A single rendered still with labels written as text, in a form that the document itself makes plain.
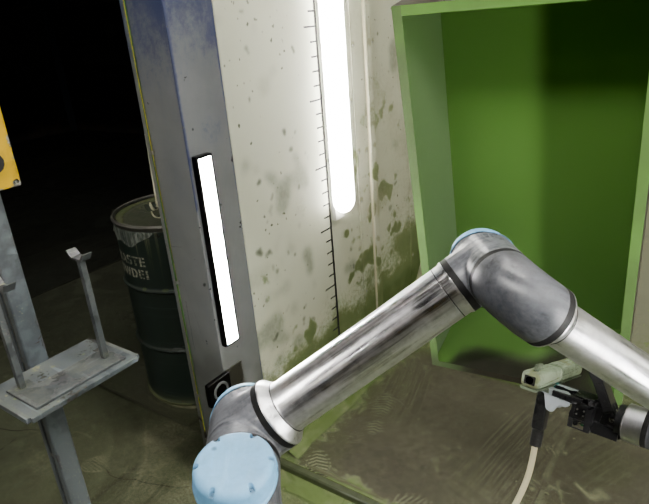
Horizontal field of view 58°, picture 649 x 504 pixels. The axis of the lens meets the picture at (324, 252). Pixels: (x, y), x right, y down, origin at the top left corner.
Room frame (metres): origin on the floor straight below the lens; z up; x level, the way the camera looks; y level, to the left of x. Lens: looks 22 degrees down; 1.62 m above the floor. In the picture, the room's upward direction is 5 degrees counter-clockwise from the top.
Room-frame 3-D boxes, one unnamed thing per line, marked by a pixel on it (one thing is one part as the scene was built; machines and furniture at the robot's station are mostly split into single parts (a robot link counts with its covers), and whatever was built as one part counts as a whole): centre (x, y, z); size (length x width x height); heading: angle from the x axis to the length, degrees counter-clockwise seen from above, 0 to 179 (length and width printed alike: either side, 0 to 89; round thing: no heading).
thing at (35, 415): (1.36, 0.72, 0.78); 0.31 x 0.23 x 0.01; 143
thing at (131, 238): (2.54, 0.64, 0.44); 0.59 x 0.58 x 0.89; 34
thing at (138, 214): (2.55, 0.64, 0.86); 0.54 x 0.54 x 0.01
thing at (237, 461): (0.83, 0.19, 0.83); 0.17 x 0.15 x 0.18; 3
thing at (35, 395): (1.34, 0.70, 0.95); 0.26 x 0.15 x 0.32; 143
